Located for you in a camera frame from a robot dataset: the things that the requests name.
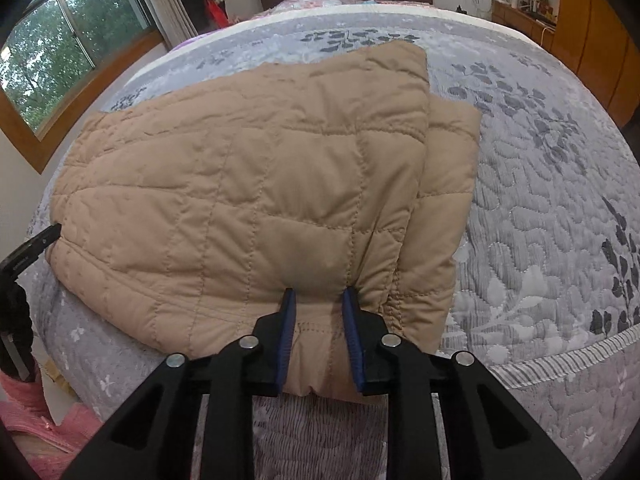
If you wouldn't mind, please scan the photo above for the wooden wardrobe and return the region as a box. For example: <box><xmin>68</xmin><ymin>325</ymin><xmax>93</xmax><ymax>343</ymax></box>
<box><xmin>552</xmin><ymin>0</ymin><xmax>640</xmax><ymax>128</ymax></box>

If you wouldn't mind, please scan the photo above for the purple printed blanket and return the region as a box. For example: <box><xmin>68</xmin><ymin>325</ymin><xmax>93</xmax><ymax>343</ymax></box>
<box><xmin>169</xmin><ymin>29</ymin><xmax>218</xmax><ymax>53</ymax></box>

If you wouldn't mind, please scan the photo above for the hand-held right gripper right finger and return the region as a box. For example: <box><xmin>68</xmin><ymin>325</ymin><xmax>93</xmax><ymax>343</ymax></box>
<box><xmin>341</xmin><ymin>286</ymin><xmax>583</xmax><ymax>480</ymax></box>

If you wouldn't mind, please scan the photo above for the pink cloth on floor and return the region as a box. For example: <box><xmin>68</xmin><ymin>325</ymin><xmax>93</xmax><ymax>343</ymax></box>
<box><xmin>0</xmin><ymin>367</ymin><xmax>103</xmax><ymax>466</ymax></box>

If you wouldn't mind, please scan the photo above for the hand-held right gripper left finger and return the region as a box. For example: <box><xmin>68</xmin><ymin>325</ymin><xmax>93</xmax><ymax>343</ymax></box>
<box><xmin>60</xmin><ymin>287</ymin><xmax>301</xmax><ymax>480</ymax></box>

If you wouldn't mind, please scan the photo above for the large wooden-framed window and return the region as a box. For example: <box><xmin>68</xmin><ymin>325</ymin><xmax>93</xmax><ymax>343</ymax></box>
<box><xmin>0</xmin><ymin>0</ymin><xmax>163</xmax><ymax>137</ymax></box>

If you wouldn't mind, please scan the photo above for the wooden desk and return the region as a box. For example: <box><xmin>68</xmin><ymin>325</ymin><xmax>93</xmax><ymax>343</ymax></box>
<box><xmin>490</xmin><ymin>0</ymin><xmax>559</xmax><ymax>52</ymax></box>

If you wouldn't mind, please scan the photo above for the beige curtain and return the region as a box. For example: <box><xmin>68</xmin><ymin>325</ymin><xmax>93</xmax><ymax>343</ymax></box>
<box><xmin>144</xmin><ymin>0</ymin><xmax>202</xmax><ymax>52</ymax></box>

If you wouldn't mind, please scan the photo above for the grey leaf-print quilt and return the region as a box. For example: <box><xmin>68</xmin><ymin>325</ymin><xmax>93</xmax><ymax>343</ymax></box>
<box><xmin>30</xmin><ymin>2</ymin><xmax>640</xmax><ymax>480</ymax></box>

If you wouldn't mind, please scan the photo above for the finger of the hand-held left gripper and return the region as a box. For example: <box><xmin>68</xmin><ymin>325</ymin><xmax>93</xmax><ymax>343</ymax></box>
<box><xmin>0</xmin><ymin>223</ymin><xmax>63</xmax><ymax>287</ymax></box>

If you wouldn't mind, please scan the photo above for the tan quilted coat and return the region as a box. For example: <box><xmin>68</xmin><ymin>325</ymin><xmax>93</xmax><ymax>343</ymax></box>
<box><xmin>45</xmin><ymin>40</ymin><xmax>483</xmax><ymax>403</ymax></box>

